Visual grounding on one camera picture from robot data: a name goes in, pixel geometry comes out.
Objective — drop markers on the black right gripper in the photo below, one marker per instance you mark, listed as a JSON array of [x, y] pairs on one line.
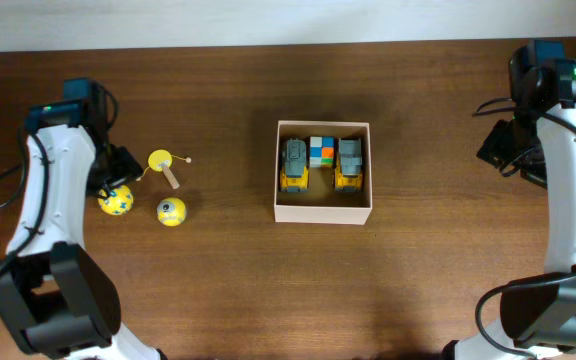
[[494, 148]]

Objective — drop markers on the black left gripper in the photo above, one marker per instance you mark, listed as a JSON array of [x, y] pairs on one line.
[[132, 168]]

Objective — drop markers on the yellow toy dump truck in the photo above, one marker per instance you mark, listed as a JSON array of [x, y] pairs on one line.
[[348, 174]]

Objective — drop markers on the yellow toy truck grey cab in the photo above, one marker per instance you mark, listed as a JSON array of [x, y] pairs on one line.
[[294, 176]]

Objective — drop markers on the multicoloured puzzle cube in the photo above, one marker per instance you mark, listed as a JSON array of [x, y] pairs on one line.
[[321, 152]]

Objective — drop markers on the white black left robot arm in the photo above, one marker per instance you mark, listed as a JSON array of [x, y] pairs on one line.
[[55, 300]]

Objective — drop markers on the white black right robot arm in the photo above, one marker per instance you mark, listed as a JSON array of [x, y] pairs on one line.
[[534, 317]]

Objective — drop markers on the yellow ball blue letters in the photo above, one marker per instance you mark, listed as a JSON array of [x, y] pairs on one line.
[[120, 203]]

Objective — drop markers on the yellow wooden rattle drum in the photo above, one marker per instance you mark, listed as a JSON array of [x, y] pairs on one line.
[[161, 160]]

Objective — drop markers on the yellow minion ball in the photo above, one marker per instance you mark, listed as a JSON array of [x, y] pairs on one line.
[[171, 212]]

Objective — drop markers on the white cardboard box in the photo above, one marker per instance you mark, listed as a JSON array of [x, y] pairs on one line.
[[321, 203]]

